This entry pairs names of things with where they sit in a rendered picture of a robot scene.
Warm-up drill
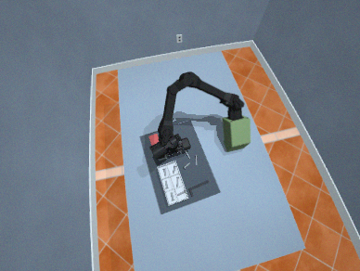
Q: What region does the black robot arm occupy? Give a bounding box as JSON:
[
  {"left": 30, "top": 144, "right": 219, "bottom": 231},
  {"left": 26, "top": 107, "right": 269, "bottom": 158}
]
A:
[{"left": 149, "top": 71, "right": 244, "bottom": 160}]

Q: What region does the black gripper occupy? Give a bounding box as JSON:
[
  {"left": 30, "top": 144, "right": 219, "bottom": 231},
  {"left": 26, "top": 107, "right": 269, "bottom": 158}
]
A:
[{"left": 159, "top": 138, "right": 191, "bottom": 159}]

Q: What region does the red block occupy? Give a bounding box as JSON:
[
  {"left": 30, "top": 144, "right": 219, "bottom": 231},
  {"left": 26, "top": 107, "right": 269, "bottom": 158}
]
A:
[{"left": 149, "top": 134, "right": 159, "bottom": 146}]

